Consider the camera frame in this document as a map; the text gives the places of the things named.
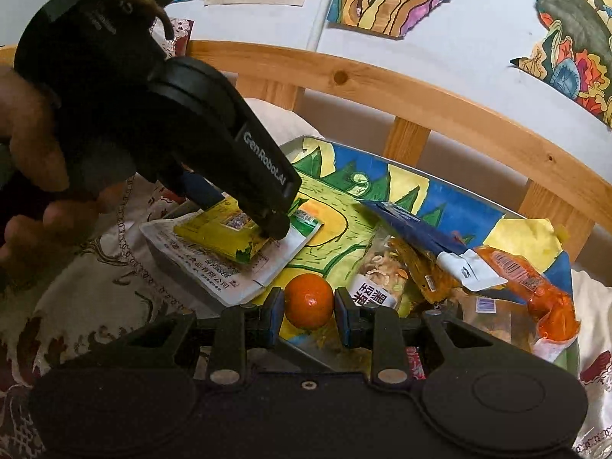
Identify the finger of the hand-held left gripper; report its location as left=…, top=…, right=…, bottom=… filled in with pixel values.
left=179, top=172, right=225, bottom=211
left=205, top=105, right=303, bottom=240

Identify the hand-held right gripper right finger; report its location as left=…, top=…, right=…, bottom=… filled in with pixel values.
left=334, top=288, right=514, bottom=388

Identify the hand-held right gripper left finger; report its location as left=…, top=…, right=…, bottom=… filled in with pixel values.
left=112, top=287, right=288, bottom=388

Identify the orange tangerine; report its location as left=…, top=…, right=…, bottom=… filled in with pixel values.
left=284, top=273, right=334, bottom=330

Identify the yellow snack packet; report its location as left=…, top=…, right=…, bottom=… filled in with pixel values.
left=173, top=196, right=275, bottom=264

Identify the clear nut bar packet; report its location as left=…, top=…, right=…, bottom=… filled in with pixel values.
left=347, top=236, right=417, bottom=316

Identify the white green snack packet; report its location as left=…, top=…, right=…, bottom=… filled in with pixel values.
left=140, top=208, right=325, bottom=307

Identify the grey metal tray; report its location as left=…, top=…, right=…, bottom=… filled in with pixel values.
left=143, top=135, right=581, bottom=374

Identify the gold foil snack packet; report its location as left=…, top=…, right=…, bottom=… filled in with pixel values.
left=392, top=239, right=460, bottom=304

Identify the dark blue packet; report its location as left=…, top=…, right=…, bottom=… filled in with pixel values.
left=363, top=200, right=508, bottom=292

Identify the clear crispy snack packet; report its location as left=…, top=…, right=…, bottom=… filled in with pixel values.
left=449, top=291, right=536, bottom=355

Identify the orange snack packet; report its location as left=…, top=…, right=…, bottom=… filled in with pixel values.
left=473, top=245, right=581, bottom=361

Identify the person's left hand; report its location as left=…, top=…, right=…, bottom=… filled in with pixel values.
left=0, top=67, right=125, bottom=273

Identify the white pillow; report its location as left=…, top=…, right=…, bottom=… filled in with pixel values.
left=244, top=98, right=326, bottom=149

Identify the dinosaur drawing paper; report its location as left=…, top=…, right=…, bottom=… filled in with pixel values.
left=282, top=136, right=572, bottom=345

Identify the patterned satin blanket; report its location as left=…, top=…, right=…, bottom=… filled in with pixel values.
left=0, top=19, right=612, bottom=459

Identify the white wall pipe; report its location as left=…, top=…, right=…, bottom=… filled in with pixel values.
left=306, top=0, right=345, bottom=53

